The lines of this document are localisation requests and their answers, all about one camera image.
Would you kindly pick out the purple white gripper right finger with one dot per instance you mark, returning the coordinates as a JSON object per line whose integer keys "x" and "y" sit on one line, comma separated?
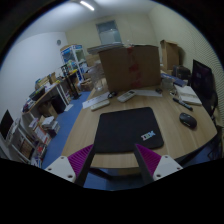
{"x": 154, "y": 167}

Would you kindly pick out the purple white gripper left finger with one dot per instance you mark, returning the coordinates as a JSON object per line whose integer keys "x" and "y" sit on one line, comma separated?
{"x": 75, "y": 167}

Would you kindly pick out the black IBM mouse pad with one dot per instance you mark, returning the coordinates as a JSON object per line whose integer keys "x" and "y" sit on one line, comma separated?
{"x": 120, "y": 131}

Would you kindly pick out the black computer mouse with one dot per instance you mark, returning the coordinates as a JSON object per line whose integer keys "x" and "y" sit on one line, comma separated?
{"x": 188, "y": 120}

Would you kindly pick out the low bookshelf with books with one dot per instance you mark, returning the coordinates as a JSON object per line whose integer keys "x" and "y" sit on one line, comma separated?
{"x": 30, "y": 144}

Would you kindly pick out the white long remote control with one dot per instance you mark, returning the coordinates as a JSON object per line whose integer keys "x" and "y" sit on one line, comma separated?
{"x": 100, "y": 105}

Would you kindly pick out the black marker pen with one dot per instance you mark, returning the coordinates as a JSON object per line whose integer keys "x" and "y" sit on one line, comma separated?
{"x": 183, "y": 104}

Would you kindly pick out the cluttered side desk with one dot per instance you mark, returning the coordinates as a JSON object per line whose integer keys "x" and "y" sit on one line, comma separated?
{"x": 53, "y": 90}

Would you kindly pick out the white open notebook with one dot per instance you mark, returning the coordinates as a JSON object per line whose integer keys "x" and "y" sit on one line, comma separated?
{"x": 187, "y": 95}

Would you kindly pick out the black computer monitor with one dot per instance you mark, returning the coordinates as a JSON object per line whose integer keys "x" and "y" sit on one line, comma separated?
{"x": 202, "y": 82}

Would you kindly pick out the large brown cardboard box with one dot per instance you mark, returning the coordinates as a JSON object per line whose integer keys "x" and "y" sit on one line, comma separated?
{"x": 131, "y": 67}

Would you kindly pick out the blue white display cabinet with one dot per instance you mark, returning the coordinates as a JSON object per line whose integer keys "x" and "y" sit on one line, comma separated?
{"x": 73, "y": 56}

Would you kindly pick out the tall cardboard box background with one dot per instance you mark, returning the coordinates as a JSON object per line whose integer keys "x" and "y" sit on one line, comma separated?
{"x": 170, "y": 54}

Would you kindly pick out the ceiling light tube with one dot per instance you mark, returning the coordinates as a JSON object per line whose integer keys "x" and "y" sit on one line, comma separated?
{"x": 87, "y": 5}

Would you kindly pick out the round wall clock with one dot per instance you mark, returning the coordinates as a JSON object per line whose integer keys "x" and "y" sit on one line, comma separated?
{"x": 59, "y": 42}

